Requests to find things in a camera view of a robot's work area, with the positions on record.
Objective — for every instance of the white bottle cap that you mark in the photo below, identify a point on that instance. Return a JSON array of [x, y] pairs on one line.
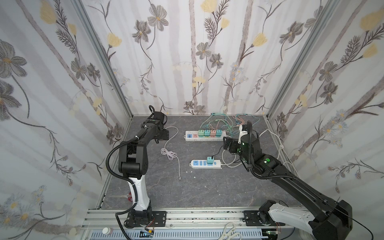
[[106, 231]]

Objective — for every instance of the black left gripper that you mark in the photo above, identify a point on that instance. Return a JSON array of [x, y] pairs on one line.
[[163, 134]]

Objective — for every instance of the green charger block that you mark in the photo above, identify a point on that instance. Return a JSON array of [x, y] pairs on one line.
[[201, 133]]

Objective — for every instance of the white blue power strip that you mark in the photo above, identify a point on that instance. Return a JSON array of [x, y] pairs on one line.
[[204, 164]]

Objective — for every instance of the red handled scissors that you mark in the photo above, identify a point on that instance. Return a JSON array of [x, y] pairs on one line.
[[127, 197]]

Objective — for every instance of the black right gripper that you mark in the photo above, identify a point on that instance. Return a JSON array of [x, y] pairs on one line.
[[227, 144]]

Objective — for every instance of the white multicolour power strip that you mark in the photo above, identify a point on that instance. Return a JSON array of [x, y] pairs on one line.
[[205, 136]]

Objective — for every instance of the white scissors handles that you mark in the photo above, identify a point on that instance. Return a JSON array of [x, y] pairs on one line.
[[230, 233]]

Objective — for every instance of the pink charger with cable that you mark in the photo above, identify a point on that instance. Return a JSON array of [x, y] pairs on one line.
[[222, 123]]

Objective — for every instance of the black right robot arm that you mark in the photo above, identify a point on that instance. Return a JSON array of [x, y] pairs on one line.
[[324, 217]]

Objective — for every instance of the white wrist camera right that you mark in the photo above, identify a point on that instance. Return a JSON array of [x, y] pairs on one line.
[[242, 132]]

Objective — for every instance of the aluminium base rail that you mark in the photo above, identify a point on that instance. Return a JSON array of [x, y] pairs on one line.
[[191, 224]]

